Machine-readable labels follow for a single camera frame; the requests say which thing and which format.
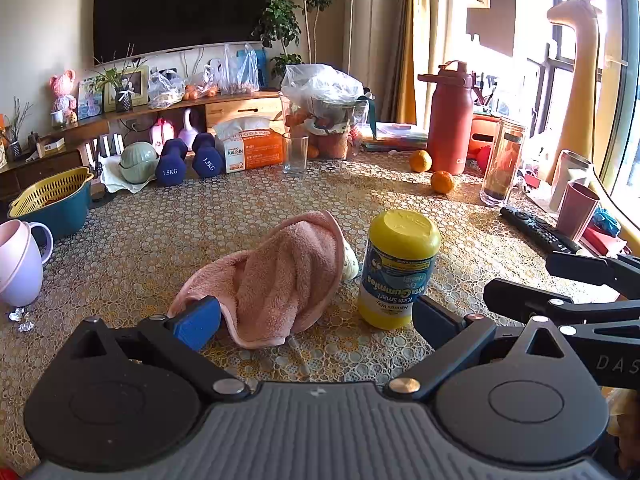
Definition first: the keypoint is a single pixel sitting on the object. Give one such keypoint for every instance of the vase with dry twigs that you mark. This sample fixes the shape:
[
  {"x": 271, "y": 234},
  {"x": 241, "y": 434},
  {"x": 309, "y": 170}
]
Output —
[{"x": 14, "y": 140}]

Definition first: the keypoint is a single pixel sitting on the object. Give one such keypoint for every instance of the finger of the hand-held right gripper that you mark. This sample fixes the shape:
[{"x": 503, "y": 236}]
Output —
[
  {"x": 585, "y": 267},
  {"x": 545, "y": 303}
]

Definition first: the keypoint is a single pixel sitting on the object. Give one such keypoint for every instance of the wooden photo frame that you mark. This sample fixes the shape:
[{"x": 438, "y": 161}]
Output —
[{"x": 140, "y": 82}]

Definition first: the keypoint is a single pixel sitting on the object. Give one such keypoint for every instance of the blue picture frame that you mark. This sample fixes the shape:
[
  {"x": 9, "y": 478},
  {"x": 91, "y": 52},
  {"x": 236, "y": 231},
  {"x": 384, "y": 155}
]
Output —
[{"x": 90, "y": 97}]

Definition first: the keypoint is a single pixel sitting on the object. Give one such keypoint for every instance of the clear drinking glass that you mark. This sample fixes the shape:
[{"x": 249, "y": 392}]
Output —
[{"x": 295, "y": 155}]

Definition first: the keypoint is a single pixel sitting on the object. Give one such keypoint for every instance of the clear plastic dropper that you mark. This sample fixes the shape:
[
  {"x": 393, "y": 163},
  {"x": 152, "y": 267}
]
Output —
[{"x": 300, "y": 355}]

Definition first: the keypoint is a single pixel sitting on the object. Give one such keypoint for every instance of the green potted tree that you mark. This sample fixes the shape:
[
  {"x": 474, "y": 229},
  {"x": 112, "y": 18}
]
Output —
[{"x": 280, "y": 25}]

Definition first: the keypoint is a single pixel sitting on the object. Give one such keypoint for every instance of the small dark plant vase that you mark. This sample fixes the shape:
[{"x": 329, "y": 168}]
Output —
[{"x": 123, "y": 101}]

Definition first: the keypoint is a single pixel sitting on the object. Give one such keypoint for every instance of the pink bear toy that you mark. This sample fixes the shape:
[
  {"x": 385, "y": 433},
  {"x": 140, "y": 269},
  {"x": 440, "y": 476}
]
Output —
[{"x": 62, "y": 90}]

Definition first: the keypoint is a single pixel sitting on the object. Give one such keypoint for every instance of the stack of colourful folders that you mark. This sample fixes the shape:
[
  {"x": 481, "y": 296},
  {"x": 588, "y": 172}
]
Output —
[{"x": 395, "y": 135}]

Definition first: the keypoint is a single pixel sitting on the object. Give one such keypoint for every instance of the plastic bag of snacks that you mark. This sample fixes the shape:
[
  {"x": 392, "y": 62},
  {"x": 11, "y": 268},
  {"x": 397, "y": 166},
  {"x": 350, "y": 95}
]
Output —
[{"x": 165, "y": 89}]

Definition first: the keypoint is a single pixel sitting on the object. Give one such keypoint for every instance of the orange mandarin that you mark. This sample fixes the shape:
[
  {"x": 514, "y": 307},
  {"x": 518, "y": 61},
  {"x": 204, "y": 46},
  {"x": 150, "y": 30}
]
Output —
[
  {"x": 443, "y": 182},
  {"x": 420, "y": 160}
]

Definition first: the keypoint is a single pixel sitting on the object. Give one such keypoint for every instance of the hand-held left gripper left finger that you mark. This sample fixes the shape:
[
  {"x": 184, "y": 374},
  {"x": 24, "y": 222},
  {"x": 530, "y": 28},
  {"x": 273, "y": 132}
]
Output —
[{"x": 197, "y": 321}]

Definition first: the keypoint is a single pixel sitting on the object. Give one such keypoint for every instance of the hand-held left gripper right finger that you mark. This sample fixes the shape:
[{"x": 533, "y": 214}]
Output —
[{"x": 434, "y": 321}]

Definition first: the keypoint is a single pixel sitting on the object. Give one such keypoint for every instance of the plastic bag of oranges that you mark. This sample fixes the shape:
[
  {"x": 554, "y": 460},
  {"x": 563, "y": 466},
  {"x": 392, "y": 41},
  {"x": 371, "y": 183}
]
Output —
[{"x": 200, "y": 89}]

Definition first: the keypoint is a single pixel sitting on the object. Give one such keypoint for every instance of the clear glass tumbler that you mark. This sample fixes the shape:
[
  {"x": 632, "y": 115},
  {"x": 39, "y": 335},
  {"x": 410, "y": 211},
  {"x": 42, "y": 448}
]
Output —
[{"x": 502, "y": 160}]

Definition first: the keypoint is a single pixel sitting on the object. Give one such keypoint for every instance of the window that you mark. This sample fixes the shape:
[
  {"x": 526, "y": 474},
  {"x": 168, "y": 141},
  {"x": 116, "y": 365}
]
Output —
[{"x": 575, "y": 20}]

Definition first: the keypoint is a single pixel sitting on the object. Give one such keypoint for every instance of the clear fruit container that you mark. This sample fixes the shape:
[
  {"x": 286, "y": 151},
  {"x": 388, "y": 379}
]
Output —
[{"x": 327, "y": 130}]

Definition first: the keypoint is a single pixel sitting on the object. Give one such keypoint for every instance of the pink plastic cup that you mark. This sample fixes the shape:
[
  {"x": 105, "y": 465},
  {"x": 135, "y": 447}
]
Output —
[{"x": 575, "y": 210}]

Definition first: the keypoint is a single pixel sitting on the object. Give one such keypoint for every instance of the orange plastic container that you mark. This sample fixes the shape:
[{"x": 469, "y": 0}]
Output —
[{"x": 482, "y": 132}]

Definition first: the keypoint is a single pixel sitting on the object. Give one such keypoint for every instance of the pink kettlebell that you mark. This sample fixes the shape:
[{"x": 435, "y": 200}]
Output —
[{"x": 162, "y": 130}]

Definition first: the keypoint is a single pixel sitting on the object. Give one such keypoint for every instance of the beige giraffe figure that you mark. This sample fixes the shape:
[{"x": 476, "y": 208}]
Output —
[{"x": 582, "y": 85}]

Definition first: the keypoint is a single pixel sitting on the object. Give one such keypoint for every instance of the pink fleece towel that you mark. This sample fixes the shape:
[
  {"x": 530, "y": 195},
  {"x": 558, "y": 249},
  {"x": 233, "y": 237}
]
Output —
[{"x": 280, "y": 280}]

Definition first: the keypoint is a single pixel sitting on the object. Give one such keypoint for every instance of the yellow gummy vitamin bottle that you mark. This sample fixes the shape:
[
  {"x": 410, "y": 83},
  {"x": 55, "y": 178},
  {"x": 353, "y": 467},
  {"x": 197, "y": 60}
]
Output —
[{"x": 395, "y": 270}]

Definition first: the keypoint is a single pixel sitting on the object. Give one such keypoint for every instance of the lilac kettlebell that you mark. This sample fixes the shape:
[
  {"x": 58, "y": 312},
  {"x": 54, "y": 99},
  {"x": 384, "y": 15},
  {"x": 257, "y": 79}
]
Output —
[{"x": 187, "y": 130}]

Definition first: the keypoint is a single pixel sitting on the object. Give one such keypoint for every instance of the blue and white plastic bag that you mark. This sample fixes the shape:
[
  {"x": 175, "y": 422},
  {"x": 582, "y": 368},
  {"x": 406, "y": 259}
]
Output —
[{"x": 240, "y": 71}]

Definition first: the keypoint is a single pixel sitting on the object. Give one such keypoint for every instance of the white cloth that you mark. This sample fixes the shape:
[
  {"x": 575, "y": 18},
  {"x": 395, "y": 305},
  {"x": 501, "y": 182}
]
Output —
[{"x": 112, "y": 177}]

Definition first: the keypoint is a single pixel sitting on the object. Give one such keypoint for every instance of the black flat television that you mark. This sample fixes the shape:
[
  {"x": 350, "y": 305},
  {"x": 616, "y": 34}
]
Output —
[{"x": 180, "y": 5}]

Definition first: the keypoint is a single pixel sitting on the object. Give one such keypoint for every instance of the yellow and teal colander basket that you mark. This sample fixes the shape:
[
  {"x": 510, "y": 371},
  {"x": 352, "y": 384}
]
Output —
[{"x": 60, "y": 217}]

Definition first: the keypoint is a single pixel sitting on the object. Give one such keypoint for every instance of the blue crumpled bag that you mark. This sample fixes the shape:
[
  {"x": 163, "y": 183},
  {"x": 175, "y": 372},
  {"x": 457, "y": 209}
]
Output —
[{"x": 606, "y": 221}]

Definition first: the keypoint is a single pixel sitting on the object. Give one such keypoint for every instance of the pale green bowl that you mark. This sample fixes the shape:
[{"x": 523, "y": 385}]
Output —
[{"x": 137, "y": 160}]

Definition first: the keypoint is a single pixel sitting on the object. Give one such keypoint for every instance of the clear plastic bag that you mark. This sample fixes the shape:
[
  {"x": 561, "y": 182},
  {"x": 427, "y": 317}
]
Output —
[{"x": 320, "y": 82}]

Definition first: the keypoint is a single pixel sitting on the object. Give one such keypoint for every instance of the lilac mug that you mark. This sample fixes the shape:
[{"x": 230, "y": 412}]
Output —
[{"x": 17, "y": 265}]

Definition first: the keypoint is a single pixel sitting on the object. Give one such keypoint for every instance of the red box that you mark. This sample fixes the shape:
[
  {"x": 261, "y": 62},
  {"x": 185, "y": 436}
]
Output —
[{"x": 605, "y": 244}]

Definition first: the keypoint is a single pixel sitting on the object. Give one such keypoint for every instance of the small white dotted cup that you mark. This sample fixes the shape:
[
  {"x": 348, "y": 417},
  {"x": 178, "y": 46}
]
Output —
[{"x": 350, "y": 262}]

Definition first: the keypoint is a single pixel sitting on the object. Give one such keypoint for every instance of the blue dumbbell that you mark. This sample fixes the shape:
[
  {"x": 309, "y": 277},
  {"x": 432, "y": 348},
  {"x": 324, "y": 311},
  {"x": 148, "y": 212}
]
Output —
[
  {"x": 207, "y": 157},
  {"x": 171, "y": 165}
]

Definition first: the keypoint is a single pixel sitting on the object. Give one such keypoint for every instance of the crumpled foil piece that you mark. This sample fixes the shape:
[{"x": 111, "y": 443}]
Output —
[
  {"x": 26, "y": 326},
  {"x": 15, "y": 314}
]

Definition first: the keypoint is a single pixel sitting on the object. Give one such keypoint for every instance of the black remote control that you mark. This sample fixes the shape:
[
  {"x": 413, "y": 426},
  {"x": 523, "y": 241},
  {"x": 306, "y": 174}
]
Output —
[{"x": 540, "y": 230}]

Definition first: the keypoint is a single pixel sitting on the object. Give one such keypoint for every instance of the grey cup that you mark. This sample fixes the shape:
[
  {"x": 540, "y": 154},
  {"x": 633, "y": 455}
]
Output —
[{"x": 567, "y": 170}]

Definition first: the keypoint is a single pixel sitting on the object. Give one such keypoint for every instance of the yellow curtain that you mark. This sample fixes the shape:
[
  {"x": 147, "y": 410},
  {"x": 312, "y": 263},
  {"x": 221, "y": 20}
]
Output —
[{"x": 415, "y": 35}]

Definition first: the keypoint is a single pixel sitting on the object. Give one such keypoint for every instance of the red insulated water bottle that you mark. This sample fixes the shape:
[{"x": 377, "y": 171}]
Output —
[{"x": 449, "y": 125}]

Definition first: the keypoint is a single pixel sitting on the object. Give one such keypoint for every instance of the gold patterned tablecloth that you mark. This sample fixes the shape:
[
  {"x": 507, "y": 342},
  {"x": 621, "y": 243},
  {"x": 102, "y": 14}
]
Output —
[{"x": 200, "y": 230}]

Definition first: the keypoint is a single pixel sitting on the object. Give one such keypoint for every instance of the orange tissue box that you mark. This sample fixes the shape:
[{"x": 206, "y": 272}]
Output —
[{"x": 252, "y": 150}]

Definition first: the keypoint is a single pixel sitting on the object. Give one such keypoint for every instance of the yellow strainer basket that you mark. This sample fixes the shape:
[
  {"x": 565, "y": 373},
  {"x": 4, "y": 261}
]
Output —
[{"x": 50, "y": 187}]

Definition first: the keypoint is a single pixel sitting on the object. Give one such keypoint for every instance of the wooden television cabinet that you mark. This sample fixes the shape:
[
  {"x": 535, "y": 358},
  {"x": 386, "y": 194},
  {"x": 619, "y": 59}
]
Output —
[{"x": 240, "y": 107}]

